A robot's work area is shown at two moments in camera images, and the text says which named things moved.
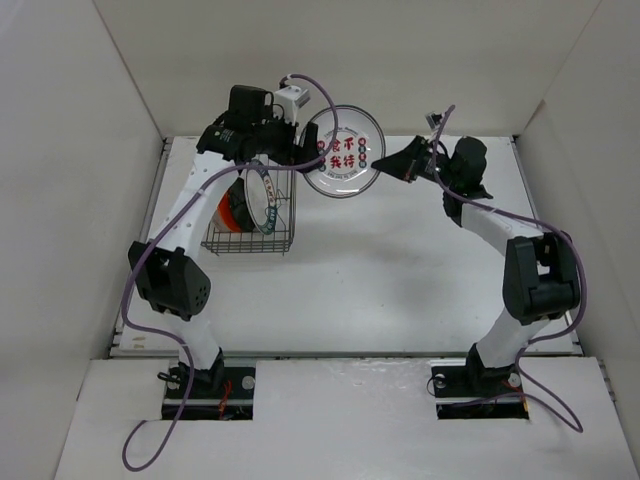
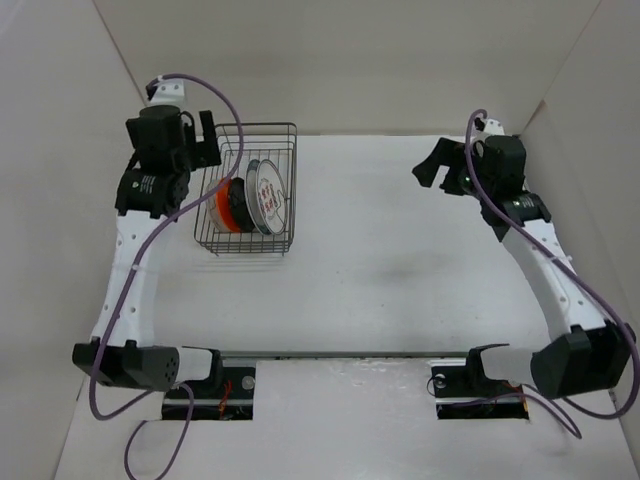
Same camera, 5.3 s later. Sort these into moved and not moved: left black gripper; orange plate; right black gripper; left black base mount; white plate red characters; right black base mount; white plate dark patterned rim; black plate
Moved: left black gripper; right black gripper; white plate red characters
Not moved: black plate; left black base mount; white plate dark patterned rim; right black base mount; orange plate
